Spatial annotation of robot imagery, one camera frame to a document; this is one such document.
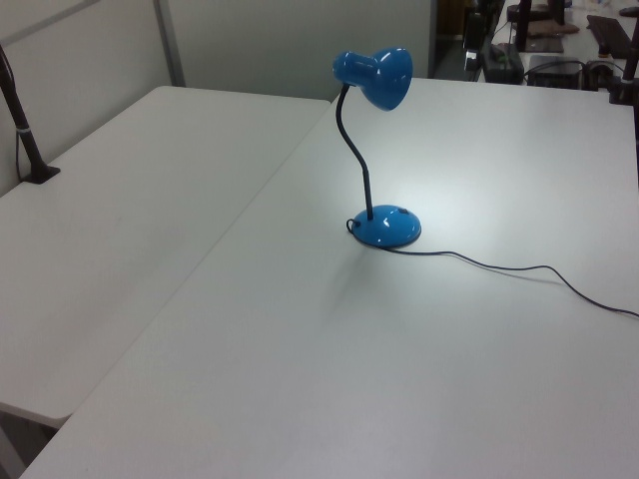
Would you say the black electronics box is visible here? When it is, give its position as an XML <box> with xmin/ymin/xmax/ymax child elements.
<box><xmin>525</xmin><ymin>54</ymin><xmax>586</xmax><ymax>89</ymax></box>

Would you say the grey metal partition post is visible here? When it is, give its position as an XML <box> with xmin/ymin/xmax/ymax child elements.
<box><xmin>152</xmin><ymin>0</ymin><xmax>187</xmax><ymax>87</ymax></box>

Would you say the black power strip box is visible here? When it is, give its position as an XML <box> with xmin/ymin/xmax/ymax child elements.
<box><xmin>480</xmin><ymin>43</ymin><xmax>526</xmax><ymax>84</ymax></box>

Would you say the black clamped camera pole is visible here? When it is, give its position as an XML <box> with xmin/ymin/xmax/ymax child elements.
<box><xmin>0</xmin><ymin>43</ymin><xmax>62</xmax><ymax>185</ymax></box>

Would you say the brown bundle on desk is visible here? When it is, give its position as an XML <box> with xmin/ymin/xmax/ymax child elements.
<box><xmin>527</xmin><ymin>18</ymin><xmax>581</xmax><ymax>39</ymax></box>

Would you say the thin black background pole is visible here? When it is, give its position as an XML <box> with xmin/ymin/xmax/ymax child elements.
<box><xmin>513</xmin><ymin>0</ymin><xmax>533</xmax><ymax>51</ymax></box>

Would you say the brown flat board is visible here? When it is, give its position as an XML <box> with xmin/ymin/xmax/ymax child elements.
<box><xmin>585</xmin><ymin>14</ymin><xmax>636</xmax><ymax>52</ymax></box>

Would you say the black lamp power cable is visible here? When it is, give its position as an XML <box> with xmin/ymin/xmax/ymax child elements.
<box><xmin>342</xmin><ymin>218</ymin><xmax>639</xmax><ymax>318</ymax></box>

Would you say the blue gooseneck desk lamp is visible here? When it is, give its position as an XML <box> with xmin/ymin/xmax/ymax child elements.
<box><xmin>330</xmin><ymin>46</ymin><xmax>423</xmax><ymax>249</ymax></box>

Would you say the black clamped stand with cable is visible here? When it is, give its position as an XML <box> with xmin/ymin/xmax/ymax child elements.
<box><xmin>605</xmin><ymin>0</ymin><xmax>639</xmax><ymax>106</ymax></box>

